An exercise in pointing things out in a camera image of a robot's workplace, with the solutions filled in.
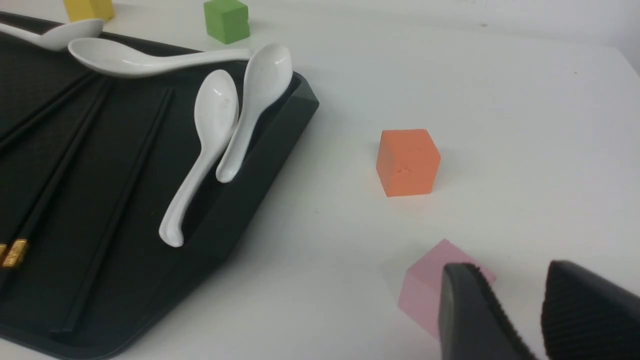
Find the orange cube block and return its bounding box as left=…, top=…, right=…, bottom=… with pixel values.
left=375, top=129, right=441, bottom=198

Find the black plastic tray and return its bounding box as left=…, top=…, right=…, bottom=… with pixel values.
left=1, top=34, right=319, bottom=360

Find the black chopstick gold band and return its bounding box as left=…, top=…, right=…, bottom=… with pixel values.
left=0, top=74, right=98, bottom=258
left=1, top=79, right=113, bottom=292

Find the yellow cube block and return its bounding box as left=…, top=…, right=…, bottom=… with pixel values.
left=62, top=0, right=115, bottom=22

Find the white ceramic spoon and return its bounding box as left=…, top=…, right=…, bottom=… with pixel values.
left=0, top=18, right=105, bottom=51
left=215, top=43, right=293, bottom=183
left=67, top=38, right=253, bottom=79
left=158, top=69, right=239, bottom=248

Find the pink cube block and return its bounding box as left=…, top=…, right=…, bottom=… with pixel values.
left=398, top=239, right=496, bottom=341

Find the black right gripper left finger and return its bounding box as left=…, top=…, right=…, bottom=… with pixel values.
left=438, top=263, right=537, bottom=360

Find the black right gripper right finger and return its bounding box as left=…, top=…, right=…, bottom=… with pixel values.
left=541, top=260, right=640, bottom=360

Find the green cube block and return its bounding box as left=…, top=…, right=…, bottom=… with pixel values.
left=203, top=0, right=250, bottom=44

